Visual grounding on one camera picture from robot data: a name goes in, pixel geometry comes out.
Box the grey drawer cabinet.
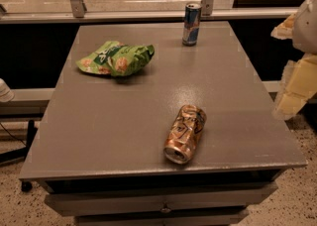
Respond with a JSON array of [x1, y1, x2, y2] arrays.
[[20, 22, 306, 226]]

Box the green chip bag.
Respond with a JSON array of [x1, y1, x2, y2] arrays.
[[76, 41, 155, 77]]

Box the blue energy drink can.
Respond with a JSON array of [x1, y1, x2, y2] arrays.
[[182, 3, 202, 46]]

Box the black chair base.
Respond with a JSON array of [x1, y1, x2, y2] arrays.
[[0, 119, 39, 193]]

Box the white object at left edge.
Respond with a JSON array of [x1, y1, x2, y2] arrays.
[[0, 78, 14, 102]]

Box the orange soda can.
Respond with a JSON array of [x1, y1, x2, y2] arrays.
[[163, 105, 207, 165]]

